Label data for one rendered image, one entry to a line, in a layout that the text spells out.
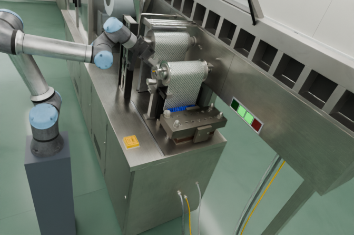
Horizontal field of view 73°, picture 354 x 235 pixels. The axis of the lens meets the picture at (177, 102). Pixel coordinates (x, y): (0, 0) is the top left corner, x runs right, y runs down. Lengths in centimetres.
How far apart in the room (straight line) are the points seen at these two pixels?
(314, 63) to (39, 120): 121
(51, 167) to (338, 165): 129
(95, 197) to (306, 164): 167
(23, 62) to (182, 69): 77
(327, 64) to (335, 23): 264
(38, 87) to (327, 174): 133
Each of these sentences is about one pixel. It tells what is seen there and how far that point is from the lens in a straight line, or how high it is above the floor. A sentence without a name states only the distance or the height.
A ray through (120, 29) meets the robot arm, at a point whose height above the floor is 152.
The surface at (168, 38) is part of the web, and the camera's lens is 155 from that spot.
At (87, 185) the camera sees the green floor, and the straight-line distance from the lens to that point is 235.
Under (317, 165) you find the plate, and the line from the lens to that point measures 121.
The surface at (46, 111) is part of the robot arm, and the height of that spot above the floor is 113.
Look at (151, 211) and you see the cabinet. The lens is 180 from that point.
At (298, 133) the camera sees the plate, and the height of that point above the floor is 131.
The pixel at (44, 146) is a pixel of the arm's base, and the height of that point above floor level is 96.
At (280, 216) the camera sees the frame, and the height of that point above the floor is 69.
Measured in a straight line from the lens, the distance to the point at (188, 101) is 155.
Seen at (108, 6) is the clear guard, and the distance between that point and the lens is 220.
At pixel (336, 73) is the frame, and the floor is 161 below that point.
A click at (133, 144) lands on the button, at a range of 138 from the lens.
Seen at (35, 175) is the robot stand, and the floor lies 81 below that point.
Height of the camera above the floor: 191
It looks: 34 degrees down
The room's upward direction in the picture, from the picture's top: 14 degrees clockwise
